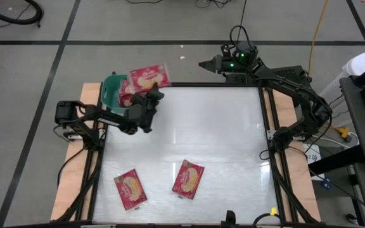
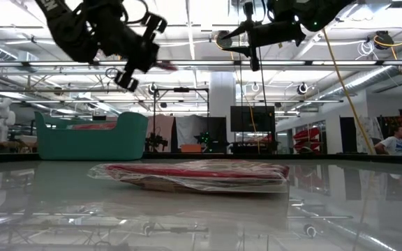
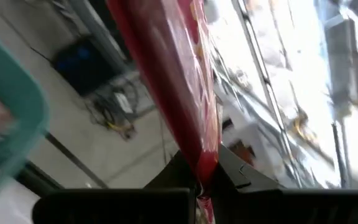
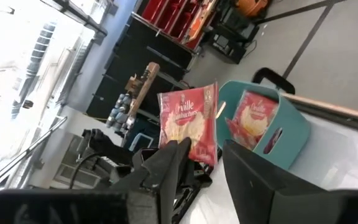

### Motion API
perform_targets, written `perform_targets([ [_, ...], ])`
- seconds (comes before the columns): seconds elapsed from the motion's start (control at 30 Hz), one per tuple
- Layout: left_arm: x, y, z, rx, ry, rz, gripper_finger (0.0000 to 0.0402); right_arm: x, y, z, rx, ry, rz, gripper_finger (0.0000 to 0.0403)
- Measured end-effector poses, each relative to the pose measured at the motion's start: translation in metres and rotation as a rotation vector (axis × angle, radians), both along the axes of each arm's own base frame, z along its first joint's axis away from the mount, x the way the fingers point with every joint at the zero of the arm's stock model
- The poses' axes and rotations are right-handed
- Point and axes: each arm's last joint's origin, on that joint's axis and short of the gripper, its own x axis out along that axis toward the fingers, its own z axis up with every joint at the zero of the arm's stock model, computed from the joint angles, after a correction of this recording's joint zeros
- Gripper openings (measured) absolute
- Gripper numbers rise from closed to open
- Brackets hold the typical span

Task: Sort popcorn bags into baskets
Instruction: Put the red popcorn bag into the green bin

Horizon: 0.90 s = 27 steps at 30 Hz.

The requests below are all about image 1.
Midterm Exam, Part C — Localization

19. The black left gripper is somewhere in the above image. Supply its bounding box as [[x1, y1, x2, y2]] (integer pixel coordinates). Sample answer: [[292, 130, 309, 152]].
[[124, 81, 165, 134]]

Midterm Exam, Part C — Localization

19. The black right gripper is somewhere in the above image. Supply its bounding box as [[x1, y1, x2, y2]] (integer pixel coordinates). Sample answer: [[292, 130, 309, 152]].
[[198, 41, 260, 84]]

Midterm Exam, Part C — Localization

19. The red popcorn bag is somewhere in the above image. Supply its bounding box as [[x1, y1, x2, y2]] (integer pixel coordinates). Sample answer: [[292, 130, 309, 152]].
[[118, 79, 138, 108], [113, 168, 148, 212], [127, 64, 172, 93], [171, 159, 205, 201]]

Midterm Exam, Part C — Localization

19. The teal plastic basket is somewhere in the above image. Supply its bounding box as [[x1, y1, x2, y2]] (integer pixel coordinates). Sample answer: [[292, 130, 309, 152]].
[[101, 73, 131, 115]]

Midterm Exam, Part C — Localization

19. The light wooden side board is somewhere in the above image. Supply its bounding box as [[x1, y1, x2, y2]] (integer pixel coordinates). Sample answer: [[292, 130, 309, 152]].
[[262, 88, 322, 222], [49, 82, 103, 222]]

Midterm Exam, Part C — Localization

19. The white paper sheet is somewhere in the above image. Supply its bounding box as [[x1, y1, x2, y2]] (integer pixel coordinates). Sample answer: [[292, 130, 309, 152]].
[[302, 144, 322, 174]]

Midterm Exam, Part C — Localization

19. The yellow power plug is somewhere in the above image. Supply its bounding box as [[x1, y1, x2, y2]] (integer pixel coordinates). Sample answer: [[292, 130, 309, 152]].
[[330, 125, 351, 143]]

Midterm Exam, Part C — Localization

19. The white trash bin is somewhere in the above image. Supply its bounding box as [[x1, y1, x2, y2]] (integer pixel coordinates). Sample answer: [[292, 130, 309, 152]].
[[320, 51, 365, 110]]

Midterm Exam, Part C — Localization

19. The blue tag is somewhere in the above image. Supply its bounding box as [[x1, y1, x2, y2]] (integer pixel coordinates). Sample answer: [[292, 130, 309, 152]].
[[321, 176, 333, 191]]

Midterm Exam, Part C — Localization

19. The black hanging cable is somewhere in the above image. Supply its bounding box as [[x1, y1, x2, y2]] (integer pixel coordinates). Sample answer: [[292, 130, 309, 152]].
[[229, 0, 252, 48]]

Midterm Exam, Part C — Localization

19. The black floor cable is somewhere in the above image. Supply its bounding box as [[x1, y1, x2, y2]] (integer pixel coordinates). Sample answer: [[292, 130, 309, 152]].
[[195, 0, 234, 10]]

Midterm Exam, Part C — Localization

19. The yellow hanging cable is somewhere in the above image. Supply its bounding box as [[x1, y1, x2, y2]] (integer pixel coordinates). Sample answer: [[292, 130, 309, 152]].
[[307, 0, 330, 77]]

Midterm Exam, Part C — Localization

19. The black table-level camera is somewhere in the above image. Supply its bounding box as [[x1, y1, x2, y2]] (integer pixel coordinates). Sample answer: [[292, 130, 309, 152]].
[[224, 210, 237, 228]]

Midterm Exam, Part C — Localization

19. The thick black hose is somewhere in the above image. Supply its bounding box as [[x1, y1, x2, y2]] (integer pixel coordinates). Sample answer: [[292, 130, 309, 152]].
[[0, 0, 44, 29]]

